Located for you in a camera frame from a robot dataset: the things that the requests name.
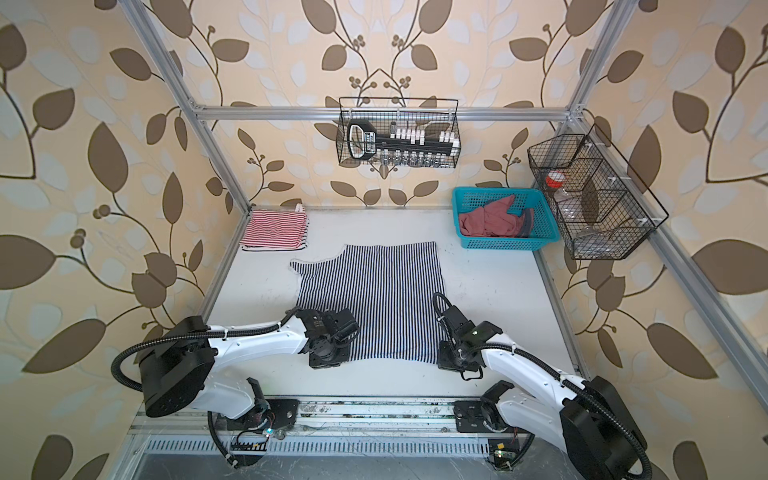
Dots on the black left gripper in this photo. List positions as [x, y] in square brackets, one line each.
[320, 362]

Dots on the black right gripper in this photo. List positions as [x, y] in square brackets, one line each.
[443, 360]

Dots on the blue white striped tank top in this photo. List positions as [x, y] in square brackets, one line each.
[389, 292]

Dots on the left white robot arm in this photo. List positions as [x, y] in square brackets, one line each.
[193, 366]

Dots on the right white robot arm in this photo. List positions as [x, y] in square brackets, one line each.
[586, 419]

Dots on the red white striped folded top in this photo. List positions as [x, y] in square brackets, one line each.
[275, 231]

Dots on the maroon garment in basket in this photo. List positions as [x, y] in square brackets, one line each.
[497, 219]

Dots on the teal plastic basket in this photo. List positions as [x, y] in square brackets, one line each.
[545, 230]

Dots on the red capped clear bottle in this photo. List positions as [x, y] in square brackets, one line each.
[567, 199]

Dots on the black socket tool set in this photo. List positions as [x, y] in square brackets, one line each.
[394, 145]

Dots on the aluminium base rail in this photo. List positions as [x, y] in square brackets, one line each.
[336, 427]

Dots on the black wire basket right wall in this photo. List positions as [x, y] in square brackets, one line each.
[619, 207]

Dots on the black wire basket wall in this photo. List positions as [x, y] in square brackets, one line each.
[619, 207]
[433, 113]

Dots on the black wire basket back wall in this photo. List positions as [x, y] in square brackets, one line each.
[433, 113]

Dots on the aluminium frame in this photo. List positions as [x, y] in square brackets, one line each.
[742, 351]

